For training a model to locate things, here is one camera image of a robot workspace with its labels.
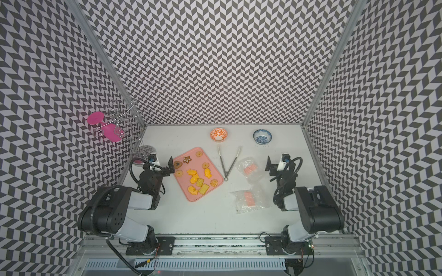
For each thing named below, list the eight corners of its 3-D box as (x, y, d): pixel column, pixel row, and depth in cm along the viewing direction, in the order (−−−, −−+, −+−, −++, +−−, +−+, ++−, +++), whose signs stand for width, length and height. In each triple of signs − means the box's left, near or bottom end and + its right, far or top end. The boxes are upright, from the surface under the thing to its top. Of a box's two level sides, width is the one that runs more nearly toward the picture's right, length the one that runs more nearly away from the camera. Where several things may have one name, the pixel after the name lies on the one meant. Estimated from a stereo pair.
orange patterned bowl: (210, 141, 110) (209, 138, 108) (211, 130, 116) (210, 127, 114) (228, 141, 110) (228, 138, 108) (228, 131, 116) (228, 127, 114)
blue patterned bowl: (253, 144, 110) (254, 139, 106) (252, 134, 116) (253, 129, 112) (270, 144, 110) (272, 139, 106) (269, 134, 116) (270, 129, 112)
